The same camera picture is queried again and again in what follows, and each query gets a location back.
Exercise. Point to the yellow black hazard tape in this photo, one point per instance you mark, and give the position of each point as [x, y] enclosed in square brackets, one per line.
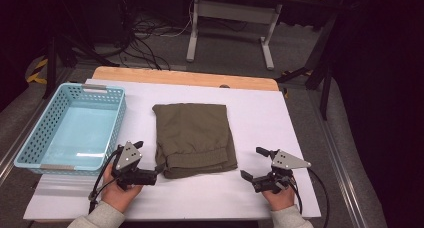
[39, 66]

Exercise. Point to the black tripod stand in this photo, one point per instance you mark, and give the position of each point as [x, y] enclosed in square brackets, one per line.
[51, 64]

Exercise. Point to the person's right hand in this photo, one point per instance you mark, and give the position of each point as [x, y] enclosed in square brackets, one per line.
[280, 198]

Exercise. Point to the light blue plastic basket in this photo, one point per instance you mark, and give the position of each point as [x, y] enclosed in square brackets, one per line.
[80, 131]

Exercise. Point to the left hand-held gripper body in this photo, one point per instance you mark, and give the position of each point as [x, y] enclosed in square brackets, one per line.
[128, 159]

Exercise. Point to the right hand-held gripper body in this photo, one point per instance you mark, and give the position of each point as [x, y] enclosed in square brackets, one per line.
[286, 161]

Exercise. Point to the black metal stand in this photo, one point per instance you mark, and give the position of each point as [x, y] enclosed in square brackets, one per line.
[316, 71]

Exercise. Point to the white metal desk frame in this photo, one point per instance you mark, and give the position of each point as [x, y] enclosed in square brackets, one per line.
[233, 12]

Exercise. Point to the white board cover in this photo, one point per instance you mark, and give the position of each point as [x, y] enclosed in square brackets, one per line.
[260, 121]

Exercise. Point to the metal floor rail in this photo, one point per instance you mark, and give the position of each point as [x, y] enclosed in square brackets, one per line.
[343, 174]
[13, 153]

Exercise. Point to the person's left hand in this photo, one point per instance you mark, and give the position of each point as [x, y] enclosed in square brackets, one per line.
[116, 196]

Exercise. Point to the wooden table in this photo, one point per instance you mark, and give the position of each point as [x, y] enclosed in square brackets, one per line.
[173, 77]

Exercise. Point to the olive green pants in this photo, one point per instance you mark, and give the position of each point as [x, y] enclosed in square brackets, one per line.
[193, 138]

